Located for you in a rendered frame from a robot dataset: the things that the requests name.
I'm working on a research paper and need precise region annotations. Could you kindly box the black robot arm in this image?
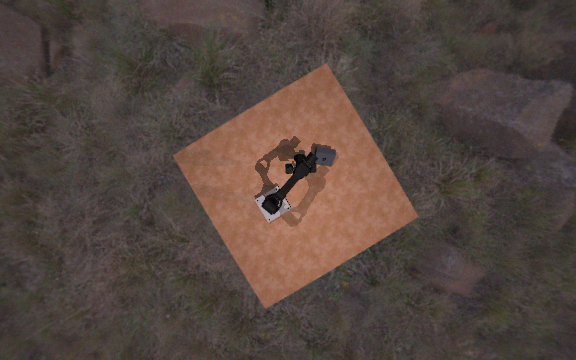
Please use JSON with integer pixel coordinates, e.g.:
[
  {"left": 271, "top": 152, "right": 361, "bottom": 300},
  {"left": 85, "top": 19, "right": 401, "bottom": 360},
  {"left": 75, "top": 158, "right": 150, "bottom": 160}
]
[{"left": 261, "top": 152, "right": 318, "bottom": 215}]

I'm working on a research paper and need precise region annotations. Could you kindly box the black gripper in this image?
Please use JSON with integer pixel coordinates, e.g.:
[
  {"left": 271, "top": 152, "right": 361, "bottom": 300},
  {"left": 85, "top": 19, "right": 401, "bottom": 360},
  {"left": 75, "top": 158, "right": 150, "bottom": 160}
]
[{"left": 285, "top": 163, "right": 317, "bottom": 174}]

